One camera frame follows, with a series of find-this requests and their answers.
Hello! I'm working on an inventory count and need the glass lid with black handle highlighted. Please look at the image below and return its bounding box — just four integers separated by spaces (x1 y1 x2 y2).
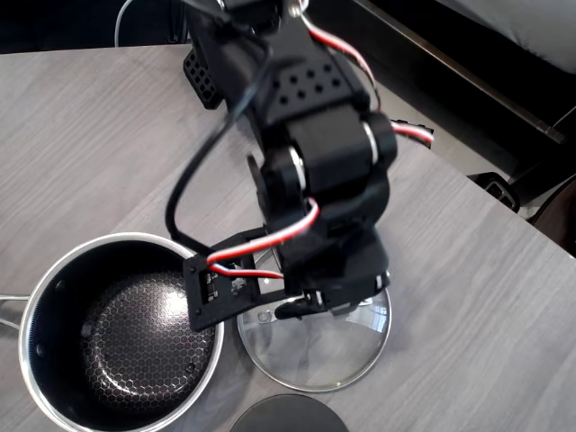
236 251 392 392

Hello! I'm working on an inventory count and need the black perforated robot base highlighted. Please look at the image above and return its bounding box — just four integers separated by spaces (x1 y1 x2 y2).
182 44 226 112

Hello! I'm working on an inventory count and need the steel saucepan with honeycomb interior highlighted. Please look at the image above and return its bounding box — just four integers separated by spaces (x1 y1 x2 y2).
0 231 225 432

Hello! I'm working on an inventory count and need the dark round disc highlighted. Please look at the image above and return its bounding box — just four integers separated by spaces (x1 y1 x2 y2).
229 394 350 432

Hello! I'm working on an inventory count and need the brown round seat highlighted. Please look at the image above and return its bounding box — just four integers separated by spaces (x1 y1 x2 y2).
526 175 576 260

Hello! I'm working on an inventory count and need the white cushion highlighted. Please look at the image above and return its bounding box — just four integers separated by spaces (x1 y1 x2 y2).
434 0 576 76

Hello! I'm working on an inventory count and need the red white servo wire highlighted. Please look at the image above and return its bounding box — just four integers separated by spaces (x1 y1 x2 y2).
300 13 436 148
206 197 321 281

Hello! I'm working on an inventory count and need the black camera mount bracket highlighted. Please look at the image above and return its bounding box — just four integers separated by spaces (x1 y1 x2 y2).
182 228 307 334

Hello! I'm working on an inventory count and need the black camera cable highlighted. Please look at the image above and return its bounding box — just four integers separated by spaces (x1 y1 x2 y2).
164 8 275 256

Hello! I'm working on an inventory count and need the dark wooden furniture frame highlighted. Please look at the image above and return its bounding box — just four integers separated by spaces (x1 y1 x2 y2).
305 0 576 199

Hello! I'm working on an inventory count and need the white cable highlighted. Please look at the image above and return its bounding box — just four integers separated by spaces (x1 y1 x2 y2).
114 0 136 48

